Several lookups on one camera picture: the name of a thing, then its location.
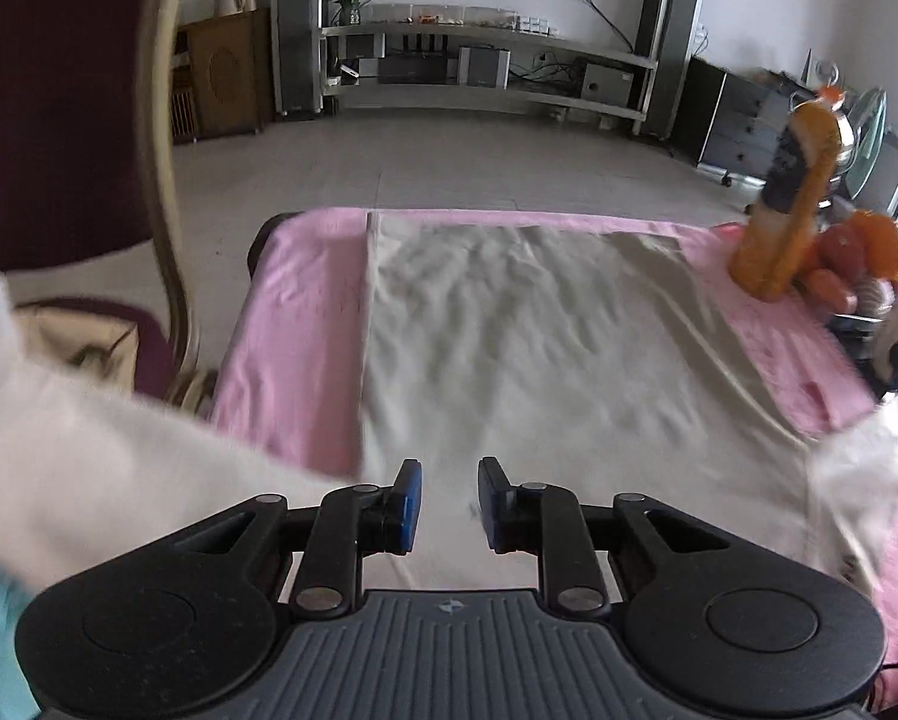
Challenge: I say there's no large orange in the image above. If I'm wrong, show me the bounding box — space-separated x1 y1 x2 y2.
843 210 898 278

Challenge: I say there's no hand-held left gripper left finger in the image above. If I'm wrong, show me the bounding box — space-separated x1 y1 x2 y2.
170 457 425 614

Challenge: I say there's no tan garment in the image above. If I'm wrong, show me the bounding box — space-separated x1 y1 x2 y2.
14 304 144 395

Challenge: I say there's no orange juice bottle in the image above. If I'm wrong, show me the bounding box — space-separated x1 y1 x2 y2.
728 86 846 303

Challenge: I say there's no green standing fan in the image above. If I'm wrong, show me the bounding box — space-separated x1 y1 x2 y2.
843 86 889 200

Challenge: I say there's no red apple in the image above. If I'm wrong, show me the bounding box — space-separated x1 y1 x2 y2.
815 225 870 282

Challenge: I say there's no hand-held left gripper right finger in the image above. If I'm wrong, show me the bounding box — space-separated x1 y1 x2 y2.
477 456 728 614

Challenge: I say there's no black drawer cabinet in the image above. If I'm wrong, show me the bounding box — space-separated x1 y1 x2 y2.
670 56 818 185

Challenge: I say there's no small silver speaker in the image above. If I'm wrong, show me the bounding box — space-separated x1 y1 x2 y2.
456 46 511 89

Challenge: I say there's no maroon gold-framed chair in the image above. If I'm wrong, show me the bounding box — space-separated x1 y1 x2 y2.
0 0 217 410

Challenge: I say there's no wooden cabinet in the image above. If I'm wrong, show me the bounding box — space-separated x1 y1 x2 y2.
170 9 274 145

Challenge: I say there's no white garment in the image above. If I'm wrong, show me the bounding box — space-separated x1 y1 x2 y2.
0 264 364 593

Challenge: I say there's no pink printed towel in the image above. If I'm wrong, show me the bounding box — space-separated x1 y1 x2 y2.
210 206 898 691

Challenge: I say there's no black subwoofer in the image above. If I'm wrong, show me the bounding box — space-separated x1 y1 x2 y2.
578 62 634 102

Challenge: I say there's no black router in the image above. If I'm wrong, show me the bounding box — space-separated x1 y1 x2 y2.
378 37 450 85

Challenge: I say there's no fruit in foam net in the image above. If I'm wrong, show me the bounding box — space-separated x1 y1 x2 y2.
858 277 898 316

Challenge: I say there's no beige shirt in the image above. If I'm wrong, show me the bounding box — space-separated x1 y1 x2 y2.
359 211 898 601

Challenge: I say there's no grey tower speaker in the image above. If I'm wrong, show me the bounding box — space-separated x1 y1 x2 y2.
633 0 704 143
270 0 326 117

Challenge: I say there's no grey television stand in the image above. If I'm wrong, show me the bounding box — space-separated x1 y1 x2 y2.
320 6 658 128

